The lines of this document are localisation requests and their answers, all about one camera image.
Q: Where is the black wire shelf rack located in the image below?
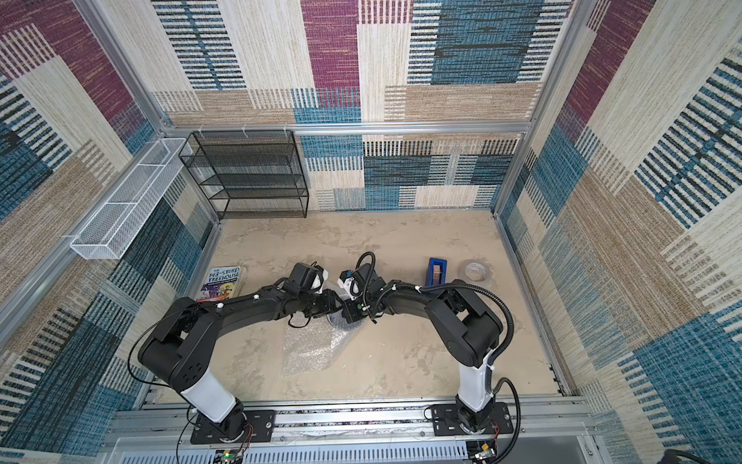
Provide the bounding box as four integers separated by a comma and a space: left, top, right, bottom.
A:
179, 130, 309, 220

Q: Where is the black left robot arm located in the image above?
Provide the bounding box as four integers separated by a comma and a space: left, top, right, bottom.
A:
137, 285, 345, 425

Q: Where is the blue tape dispenser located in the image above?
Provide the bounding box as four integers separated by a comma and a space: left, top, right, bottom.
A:
426, 257, 448, 286

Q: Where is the clear tape roll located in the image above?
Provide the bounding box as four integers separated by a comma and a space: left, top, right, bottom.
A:
461, 261, 491, 283

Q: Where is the blue patterned ceramic bowl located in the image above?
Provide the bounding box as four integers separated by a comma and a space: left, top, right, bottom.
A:
327, 311, 363, 332

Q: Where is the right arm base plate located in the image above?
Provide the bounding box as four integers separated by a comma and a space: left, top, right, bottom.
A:
423, 401, 514, 436

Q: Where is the white wire mesh basket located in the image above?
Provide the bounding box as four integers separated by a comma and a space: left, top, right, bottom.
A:
70, 138, 186, 260

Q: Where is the colourful treehouse book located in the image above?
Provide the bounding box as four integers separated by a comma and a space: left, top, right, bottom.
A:
195, 266, 245, 303

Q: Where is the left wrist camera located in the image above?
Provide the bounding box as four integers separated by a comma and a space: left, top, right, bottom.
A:
283, 263, 328, 295

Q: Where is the black corrugated cable conduit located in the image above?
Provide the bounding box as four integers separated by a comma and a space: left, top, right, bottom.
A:
422, 282, 516, 367

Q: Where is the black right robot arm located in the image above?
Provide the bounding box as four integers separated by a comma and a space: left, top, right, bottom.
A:
337, 276, 511, 434

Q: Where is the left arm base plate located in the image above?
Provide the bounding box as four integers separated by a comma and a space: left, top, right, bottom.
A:
189, 410, 276, 445

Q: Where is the clear bubble wrap sheet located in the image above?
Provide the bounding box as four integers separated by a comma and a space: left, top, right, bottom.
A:
282, 312, 363, 376

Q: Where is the aluminium front rail frame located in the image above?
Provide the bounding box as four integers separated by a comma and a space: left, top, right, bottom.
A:
96, 396, 611, 463

